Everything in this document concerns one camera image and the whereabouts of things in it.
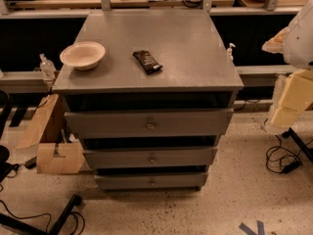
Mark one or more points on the grey bottom drawer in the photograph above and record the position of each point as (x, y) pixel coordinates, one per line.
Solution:
(150, 181)

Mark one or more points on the black snack packet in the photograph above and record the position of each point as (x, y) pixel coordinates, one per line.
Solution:
(147, 61)

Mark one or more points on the grey drawer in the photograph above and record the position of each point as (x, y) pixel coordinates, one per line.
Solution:
(159, 123)
(150, 181)
(130, 158)

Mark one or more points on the black stand leg right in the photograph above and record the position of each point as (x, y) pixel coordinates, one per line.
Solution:
(303, 147)

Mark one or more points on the clear sanitizer bottle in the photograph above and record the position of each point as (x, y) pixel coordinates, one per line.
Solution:
(47, 67)

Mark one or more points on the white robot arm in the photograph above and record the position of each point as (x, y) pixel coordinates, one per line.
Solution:
(295, 43)

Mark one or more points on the grey top drawer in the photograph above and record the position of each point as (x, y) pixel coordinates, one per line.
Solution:
(159, 123)

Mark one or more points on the open cardboard box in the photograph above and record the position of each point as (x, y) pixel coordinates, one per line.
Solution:
(54, 154)

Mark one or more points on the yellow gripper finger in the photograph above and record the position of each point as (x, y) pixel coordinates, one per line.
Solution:
(293, 95)

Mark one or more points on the grey drawer cabinet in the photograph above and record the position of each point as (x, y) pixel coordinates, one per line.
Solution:
(197, 73)

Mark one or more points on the white bowl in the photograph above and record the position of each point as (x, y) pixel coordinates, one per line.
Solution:
(83, 56)

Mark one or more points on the white pump bottle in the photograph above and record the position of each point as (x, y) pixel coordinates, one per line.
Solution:
(230, 51)

